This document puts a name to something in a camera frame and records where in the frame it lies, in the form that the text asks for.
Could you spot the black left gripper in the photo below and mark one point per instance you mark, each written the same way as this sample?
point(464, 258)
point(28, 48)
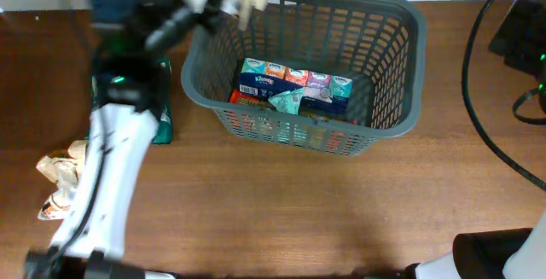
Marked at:
point(209, 16)

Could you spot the orange spaghetti packet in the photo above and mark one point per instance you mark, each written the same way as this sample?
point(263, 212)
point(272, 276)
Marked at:
point(243, 97)

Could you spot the white teal wipes packet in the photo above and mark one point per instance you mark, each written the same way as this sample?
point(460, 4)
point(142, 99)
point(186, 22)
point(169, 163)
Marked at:
point(287, 101)

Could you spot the green coffee bag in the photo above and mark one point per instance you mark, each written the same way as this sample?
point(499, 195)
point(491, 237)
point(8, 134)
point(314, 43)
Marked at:
point(164, 117)

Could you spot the grey plastic basket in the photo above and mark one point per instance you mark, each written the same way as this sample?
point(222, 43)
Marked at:
point(379, 44)

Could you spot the blue Kleenex tissue pack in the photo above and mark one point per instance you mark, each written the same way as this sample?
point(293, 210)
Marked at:
point(264, 79)

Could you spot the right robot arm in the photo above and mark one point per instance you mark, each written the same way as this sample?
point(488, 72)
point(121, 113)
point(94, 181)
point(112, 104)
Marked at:
point(518, 253)

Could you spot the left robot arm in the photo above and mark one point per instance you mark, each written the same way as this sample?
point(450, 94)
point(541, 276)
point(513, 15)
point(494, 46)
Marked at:
point(90, 242)

